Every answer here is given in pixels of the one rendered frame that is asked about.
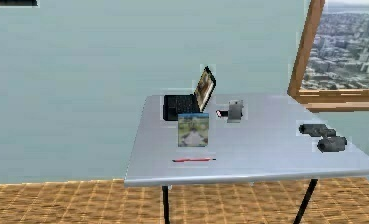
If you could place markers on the small black and white object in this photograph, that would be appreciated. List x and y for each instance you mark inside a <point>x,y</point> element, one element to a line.
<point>222,113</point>

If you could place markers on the red pen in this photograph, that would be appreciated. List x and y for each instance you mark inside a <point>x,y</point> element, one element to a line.
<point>192,160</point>

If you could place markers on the book with landscape cover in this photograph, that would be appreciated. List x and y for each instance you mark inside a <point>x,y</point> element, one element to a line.
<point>193,130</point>

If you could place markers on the wooden framed window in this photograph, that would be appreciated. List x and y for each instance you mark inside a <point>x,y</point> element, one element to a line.
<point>338,53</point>

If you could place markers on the dark framed wall picture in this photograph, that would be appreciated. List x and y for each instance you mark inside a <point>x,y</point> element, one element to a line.
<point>14,2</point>

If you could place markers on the black laptop computer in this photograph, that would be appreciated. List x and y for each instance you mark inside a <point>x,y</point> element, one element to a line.
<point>180,104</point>

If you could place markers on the grey table with black legs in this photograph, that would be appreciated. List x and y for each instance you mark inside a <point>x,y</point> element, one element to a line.
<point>258,156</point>

